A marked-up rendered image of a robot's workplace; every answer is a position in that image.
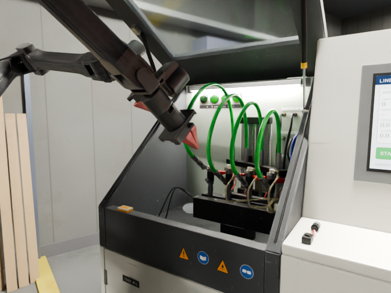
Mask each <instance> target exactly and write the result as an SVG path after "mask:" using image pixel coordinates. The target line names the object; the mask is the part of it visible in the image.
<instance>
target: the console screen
mask: <svg viewBox="0 0 391 293"><path fill-rule="evenodd" d="M354 180H356V181H366V182H373V183H383V184H391V63H381V64H374V65H363V66H362V74H361V89H360V104H359V113H358V127H357V142H356V158H355V166H354Z"/></svg>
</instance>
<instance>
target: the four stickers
mask: <svg viewBox="0 0 391 293"><path fill-rule="evenodd" d="M178 249H179V258H181V259H185V260H189V249H188V248H186V247H183V246H178ZM197 262H198V263H201V264H204V265H207V266H209V253H208V252H204V251H200V250H197ZM216 270H217V271H220V272H223V273H226V274H229V261H228V260H224V259H221V258H217V257H216ZM239 276H240V277H243V278H246V279H248V280H251V281H253V278H254V267H252V266H249V265H246V264H244V263H240V274H239Z"/></svg>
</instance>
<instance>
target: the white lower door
mask: <svg viewBox="0 0 391 293"><path fill-rule="evenodd" d="M104 284H106V293H224V292H221V291H218V290H215V289H213V288H210V287H207V286H206V285H202V284H200V283H197V282H195V281H192V280H189V279H187V278H184V277H182V276H179V275H177V274H174V273H171V272H169V271H166V270H163V269H160V268H158V267H155V266H153V265H150V264H148V263H145V262H142V261H140V260H137V259H135V258H132V257H129V256H127V255H124V254H122V253H119V252H116V251H113V250H111V249H109V248H105V269H104Z"/></svg>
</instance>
